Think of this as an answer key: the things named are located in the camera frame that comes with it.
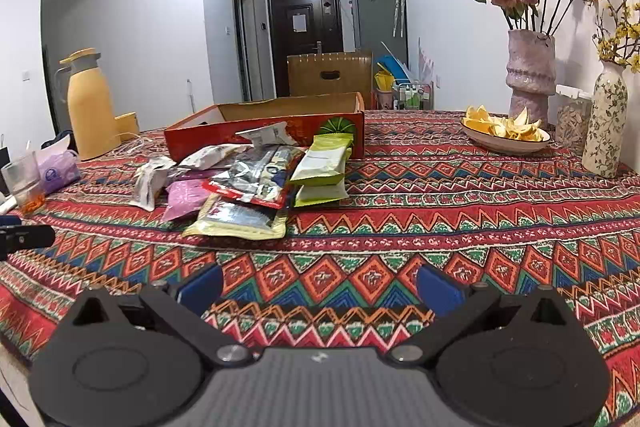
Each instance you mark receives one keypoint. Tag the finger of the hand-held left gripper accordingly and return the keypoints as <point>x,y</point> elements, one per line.
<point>9,220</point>
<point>30,237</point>

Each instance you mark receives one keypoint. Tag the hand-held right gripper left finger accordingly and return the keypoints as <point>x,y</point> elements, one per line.
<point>202,289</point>

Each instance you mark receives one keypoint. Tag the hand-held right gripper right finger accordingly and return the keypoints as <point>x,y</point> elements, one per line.
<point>437,291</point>

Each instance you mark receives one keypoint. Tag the yellow-green snack packet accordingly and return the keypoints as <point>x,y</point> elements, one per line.
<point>235,223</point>

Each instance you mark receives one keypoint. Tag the purple snack packet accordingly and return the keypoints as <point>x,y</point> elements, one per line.
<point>182,202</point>

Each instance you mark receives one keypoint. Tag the red and silver snack packet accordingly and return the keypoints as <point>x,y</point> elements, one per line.
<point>250,184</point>

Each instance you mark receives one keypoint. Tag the small white snack packet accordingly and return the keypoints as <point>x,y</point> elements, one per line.
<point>147,187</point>

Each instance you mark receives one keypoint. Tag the green snack packet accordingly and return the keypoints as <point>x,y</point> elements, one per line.
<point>320,195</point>
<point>320,159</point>

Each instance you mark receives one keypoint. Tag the red cardboard box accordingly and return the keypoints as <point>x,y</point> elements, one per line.
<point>190,139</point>

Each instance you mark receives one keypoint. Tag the clear glass cup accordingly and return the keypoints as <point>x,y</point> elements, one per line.
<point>22,179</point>

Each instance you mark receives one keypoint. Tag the purple tissue pack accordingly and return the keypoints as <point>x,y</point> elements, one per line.
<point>57,172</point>

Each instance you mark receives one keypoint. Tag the patterned red tablecloth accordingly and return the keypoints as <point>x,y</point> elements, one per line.
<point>400,217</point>

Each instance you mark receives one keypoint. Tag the yellow thermos jug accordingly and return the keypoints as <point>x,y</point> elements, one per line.
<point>92,107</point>

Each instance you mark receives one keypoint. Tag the bowl of yellow peels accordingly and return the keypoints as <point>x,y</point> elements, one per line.
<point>505,146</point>

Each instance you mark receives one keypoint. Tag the rack with bottles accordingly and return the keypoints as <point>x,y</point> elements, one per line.
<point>412,96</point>

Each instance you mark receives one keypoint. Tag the clear storage jar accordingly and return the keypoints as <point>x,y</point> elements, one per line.
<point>570,122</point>

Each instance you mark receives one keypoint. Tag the blue folder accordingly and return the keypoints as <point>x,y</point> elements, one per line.
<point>392,64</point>

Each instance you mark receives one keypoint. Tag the pink ceramic vase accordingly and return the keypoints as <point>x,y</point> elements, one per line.
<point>530,77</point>

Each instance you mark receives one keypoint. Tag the brown cardboard box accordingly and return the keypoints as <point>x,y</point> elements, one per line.
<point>305,79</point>

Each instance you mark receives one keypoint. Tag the floral patterned vase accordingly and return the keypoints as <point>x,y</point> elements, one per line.
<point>605,127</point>

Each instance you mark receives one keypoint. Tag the grey interior door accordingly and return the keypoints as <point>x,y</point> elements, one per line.
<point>242,42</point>

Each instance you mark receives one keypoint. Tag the dark entrance door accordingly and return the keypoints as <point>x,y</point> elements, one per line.
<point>285,42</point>

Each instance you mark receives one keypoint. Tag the grey refrigerator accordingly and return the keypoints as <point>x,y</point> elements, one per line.
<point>377,27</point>

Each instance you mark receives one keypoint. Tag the white paper on door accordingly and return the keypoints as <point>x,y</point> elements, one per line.
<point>299,23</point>

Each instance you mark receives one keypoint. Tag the white folded umbrella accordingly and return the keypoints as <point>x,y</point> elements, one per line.
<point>398,7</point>

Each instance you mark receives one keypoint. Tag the yellow flower branches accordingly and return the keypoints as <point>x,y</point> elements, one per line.
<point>621,44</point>

